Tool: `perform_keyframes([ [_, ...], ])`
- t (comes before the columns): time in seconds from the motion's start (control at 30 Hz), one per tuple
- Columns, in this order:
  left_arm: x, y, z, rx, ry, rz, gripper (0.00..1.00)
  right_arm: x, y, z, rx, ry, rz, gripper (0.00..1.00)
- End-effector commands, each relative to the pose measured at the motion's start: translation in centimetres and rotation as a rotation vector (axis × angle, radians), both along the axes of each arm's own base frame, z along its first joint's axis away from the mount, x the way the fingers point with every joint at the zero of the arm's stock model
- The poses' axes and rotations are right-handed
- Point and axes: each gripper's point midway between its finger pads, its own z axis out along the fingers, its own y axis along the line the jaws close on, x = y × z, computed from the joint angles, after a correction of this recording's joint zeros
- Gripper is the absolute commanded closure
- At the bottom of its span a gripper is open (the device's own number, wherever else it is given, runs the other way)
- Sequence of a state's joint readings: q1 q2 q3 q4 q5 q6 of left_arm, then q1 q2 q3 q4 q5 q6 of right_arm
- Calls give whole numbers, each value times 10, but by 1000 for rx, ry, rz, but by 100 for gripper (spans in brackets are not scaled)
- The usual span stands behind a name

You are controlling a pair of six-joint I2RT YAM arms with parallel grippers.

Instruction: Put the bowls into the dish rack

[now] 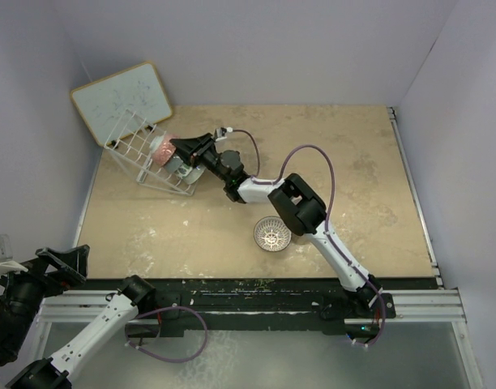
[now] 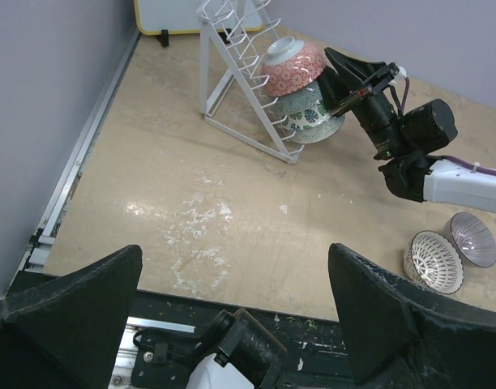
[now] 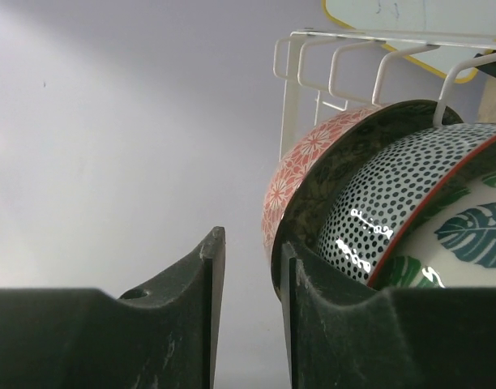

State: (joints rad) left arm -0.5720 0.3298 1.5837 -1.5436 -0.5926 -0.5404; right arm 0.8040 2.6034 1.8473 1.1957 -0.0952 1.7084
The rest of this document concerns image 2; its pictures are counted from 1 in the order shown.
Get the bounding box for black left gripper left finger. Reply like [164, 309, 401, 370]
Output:
[0, 245, 143, 388]

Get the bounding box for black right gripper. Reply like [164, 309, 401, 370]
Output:
[319, 47, 406, 158]

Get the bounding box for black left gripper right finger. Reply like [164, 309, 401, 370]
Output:
[328, 243, 496, 388]

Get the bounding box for grey hexagon red-rim bowl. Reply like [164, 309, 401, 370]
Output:
[271, 81, 323, 115]

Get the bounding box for teal triangle pattern bowl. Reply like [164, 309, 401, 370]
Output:
[291, 115, 345, 144]

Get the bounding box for maroon triangle pattern bowl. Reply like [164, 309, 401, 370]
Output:
[403, 230, 464, 295]

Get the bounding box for brown floral pattern bowl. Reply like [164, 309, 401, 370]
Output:
[260, 36, 327, 97]

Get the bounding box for purple striped bowl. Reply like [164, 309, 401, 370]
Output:
[443, 212, 496, 268]

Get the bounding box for green leaf pattern bowl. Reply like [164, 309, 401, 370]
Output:
[280, 103, 330, 130]

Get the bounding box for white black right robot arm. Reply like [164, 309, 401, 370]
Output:
[319, 48, 496, 213]

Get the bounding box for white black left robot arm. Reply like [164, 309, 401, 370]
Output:
[0, 243, 496, 388]

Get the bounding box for yellow-framed whiteboard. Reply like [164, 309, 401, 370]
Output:
[134, 0, 263, 36]

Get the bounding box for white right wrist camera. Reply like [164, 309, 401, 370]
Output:
[392, 66, 408, 83]

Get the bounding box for aluminium left side rail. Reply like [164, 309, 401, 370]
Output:
[19, 29, 140, 273]

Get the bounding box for white wire dish rack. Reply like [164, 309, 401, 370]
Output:
[196, 1, 304, 164]

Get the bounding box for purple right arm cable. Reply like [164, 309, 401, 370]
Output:
[400, 76, 496, 178]

